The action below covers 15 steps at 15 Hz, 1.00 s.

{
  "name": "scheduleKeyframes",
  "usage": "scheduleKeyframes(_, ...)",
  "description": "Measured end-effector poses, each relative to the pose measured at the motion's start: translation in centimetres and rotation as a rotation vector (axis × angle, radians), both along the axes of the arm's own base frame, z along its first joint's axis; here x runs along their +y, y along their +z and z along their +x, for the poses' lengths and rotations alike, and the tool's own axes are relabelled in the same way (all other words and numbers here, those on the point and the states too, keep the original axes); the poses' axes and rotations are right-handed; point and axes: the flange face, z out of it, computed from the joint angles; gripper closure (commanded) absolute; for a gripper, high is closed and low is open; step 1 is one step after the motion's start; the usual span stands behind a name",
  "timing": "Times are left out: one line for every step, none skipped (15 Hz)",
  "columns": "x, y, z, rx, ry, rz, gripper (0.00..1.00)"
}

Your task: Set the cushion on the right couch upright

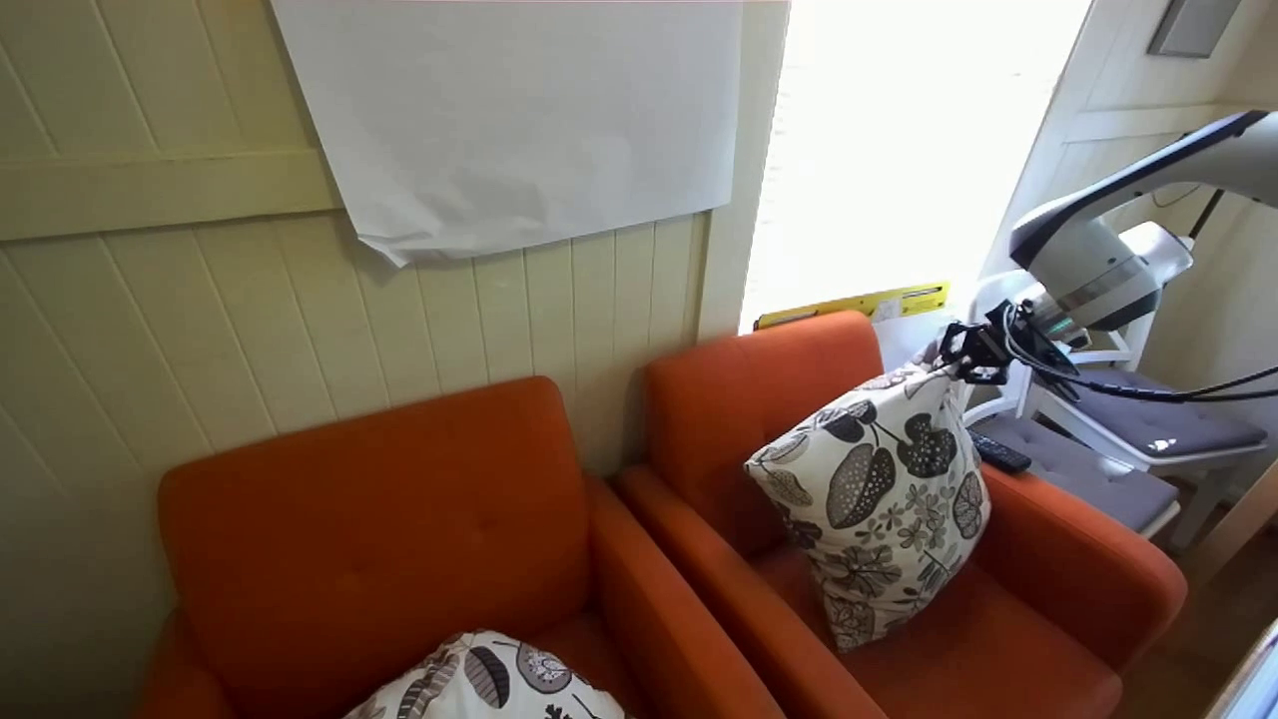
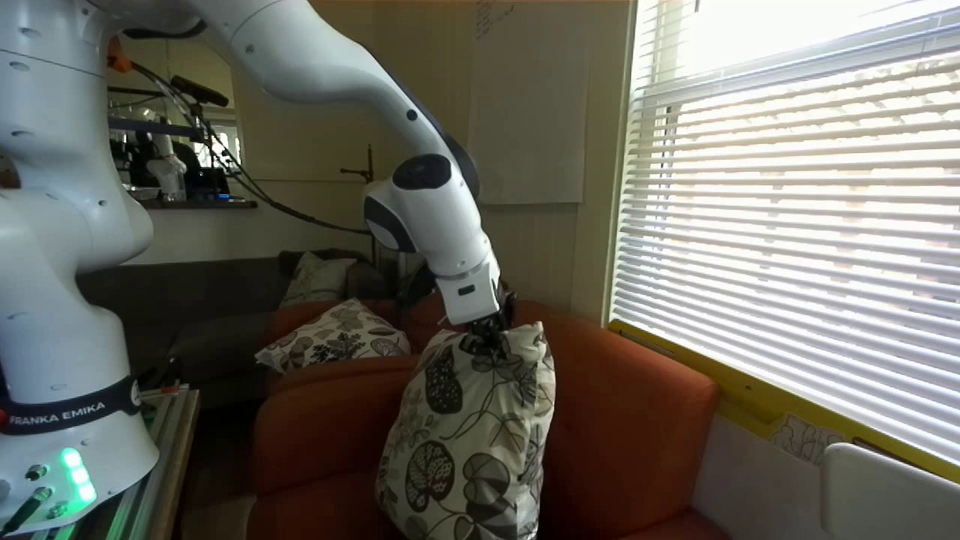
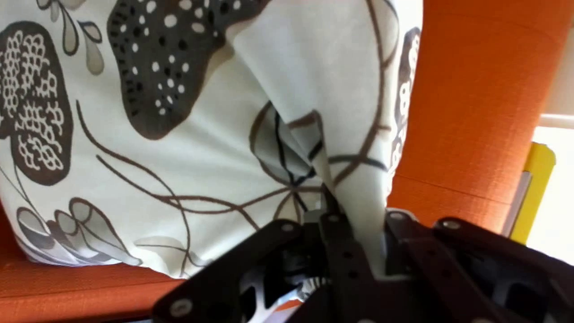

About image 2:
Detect metal robot stand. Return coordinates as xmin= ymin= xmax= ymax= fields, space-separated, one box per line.
xmin=58 ymin=383 xmax=203 ymax=540

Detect yellow window sill strip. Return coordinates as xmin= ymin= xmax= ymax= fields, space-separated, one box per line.
xmin=605 ymin=314 xmax=960 ymax=485

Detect cluttered wall shelf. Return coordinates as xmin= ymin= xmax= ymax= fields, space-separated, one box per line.
xmin=101 ymin=38 xmax=265 ymax=214

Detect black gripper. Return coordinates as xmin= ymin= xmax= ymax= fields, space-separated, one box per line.
xmin=459 ymin=292 xmax=522 ymax=353

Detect leaf print white cushion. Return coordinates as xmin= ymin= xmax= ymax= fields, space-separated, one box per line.
xmin=371 ymin=317 xmax=559 ymax=540
xmin=251 ymin=297 xmax=413 ymax=376

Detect white paper sheet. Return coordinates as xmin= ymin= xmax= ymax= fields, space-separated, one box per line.
xmin=463 ymin=0 xmax=591 ymax=209

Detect dark grey sofa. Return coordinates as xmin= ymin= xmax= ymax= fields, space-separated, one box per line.
xmin=77 ymin=253 xmax=303 ymax=406

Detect white window blind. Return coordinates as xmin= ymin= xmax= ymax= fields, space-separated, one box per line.
xmin=605 ymin=0 xmax=960 ymax=472

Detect pale grey cushion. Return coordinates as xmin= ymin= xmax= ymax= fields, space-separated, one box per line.
xmin=282 ymin=249 xmax=360 ymax=308

